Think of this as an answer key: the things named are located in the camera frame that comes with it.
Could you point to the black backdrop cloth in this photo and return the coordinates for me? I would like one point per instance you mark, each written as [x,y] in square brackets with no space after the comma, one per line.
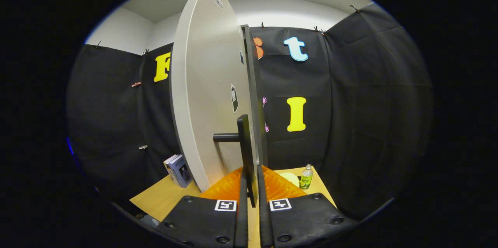
[369,104]

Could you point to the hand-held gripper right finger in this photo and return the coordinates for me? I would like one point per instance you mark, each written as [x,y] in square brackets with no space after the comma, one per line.
[307,220]

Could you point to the green label drink bottle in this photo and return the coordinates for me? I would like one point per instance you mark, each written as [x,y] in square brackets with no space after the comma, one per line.
[306,180]

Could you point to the stack of books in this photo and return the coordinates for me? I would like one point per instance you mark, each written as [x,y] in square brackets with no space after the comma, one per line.
[179,170]

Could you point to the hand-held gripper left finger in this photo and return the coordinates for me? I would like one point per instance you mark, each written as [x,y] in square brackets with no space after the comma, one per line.
[202,220]

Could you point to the pale yellow round object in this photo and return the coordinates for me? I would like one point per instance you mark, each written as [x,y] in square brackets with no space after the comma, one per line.
[290,179]

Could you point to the grey shoe cabinet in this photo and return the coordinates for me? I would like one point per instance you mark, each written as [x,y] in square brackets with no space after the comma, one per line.
[256,84]

